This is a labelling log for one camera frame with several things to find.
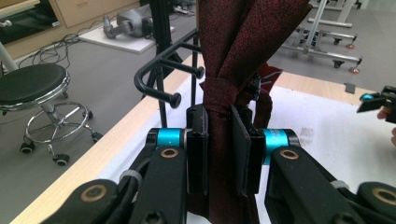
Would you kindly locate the white foam mat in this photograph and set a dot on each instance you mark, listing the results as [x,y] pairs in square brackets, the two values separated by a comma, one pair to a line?
[327,140]

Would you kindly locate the wooden cabinet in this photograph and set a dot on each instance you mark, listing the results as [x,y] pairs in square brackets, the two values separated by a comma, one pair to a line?
[90,11]

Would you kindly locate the black rack with wooden tray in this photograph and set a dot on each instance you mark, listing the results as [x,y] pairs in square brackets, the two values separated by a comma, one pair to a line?
[168,68]

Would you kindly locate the plain dark red bow tie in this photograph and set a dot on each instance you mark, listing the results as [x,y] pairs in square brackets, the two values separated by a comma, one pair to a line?
[236,46]

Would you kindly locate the black frame post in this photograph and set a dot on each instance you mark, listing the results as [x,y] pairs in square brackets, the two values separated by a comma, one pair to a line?
[163,31]

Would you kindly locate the grey metal bracket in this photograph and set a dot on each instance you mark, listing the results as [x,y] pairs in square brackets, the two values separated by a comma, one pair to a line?
[350,88]

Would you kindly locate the white floor board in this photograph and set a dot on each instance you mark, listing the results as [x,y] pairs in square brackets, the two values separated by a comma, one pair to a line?
[124,42]

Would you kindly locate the striped red bow tie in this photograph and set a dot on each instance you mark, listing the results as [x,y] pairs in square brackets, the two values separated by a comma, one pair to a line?
[269,76]

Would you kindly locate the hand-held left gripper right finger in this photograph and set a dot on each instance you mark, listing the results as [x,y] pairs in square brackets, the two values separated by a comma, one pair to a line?
[249,155]

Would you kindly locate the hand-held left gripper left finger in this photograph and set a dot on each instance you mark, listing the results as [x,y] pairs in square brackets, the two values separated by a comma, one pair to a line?
[196,149]

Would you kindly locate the white metal stand frame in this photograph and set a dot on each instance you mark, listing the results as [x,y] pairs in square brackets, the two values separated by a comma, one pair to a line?
[323,37]

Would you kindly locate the black round stool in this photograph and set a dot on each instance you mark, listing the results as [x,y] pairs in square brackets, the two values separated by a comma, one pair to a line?
[34,90]

